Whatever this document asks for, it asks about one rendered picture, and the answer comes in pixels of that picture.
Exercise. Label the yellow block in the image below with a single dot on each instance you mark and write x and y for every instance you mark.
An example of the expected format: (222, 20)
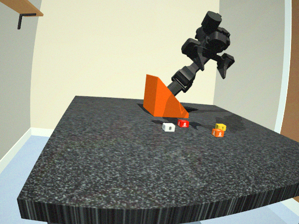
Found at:
(220, 126)

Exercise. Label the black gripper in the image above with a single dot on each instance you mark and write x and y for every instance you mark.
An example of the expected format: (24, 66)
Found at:
(196, 50)

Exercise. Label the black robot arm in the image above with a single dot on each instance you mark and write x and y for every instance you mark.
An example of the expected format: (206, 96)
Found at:
(216, 36)

